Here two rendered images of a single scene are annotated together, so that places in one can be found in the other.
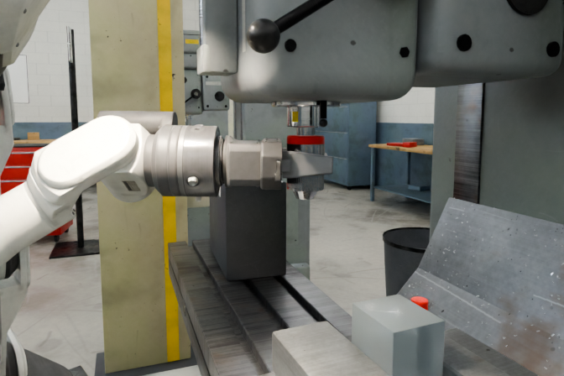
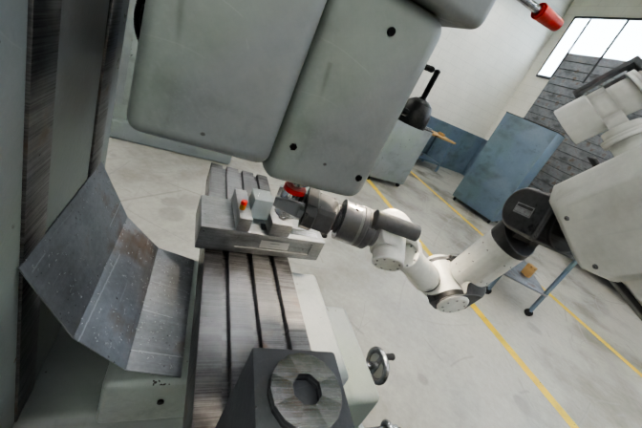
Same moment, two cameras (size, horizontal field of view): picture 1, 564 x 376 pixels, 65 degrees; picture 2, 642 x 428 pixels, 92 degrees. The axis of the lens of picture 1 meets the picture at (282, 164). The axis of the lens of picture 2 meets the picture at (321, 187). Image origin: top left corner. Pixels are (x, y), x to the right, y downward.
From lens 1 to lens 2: 115 cm
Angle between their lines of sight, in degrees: 151
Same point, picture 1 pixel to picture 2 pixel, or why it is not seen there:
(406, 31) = not seen: hidden behind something
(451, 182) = (14, 251)
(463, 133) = (35, 175)
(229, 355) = (290, 302)
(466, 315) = (117, 277)
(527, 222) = (77, 201)
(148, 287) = not seen: outside the picture
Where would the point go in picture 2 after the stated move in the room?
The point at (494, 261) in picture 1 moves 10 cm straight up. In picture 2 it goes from (90, 243) to (96, 196)
